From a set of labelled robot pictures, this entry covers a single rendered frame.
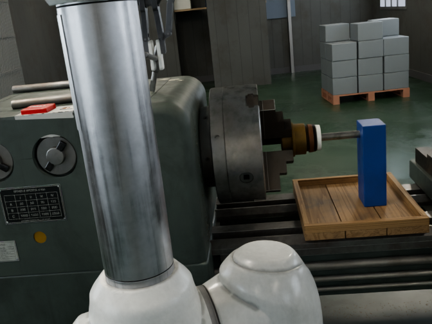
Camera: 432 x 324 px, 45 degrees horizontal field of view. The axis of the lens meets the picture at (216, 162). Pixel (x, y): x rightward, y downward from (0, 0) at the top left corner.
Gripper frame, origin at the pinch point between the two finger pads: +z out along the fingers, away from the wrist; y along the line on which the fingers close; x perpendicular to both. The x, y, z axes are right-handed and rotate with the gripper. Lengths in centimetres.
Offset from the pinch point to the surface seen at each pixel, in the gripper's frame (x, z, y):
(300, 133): 8.7, 24.4, 33.6
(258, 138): -2.9, 21.8, 22.6
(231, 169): -3.5, 28.8, 15.3
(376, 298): 18, 81, 54
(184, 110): -11.1, 11.8, 6.8
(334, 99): 593, 128, 130
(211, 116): 0.5, 16.0, 11.6
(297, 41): 974, 73, 116
